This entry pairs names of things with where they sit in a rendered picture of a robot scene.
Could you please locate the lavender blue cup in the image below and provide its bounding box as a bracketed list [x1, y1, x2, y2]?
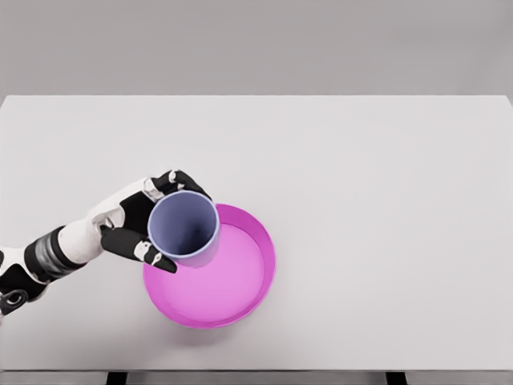
[147, 191, 221, 269]

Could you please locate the pink round plate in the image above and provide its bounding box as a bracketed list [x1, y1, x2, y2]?
[142, 203, 277, 330]

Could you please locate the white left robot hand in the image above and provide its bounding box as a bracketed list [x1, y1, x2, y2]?
[83, 168, 213, 274]

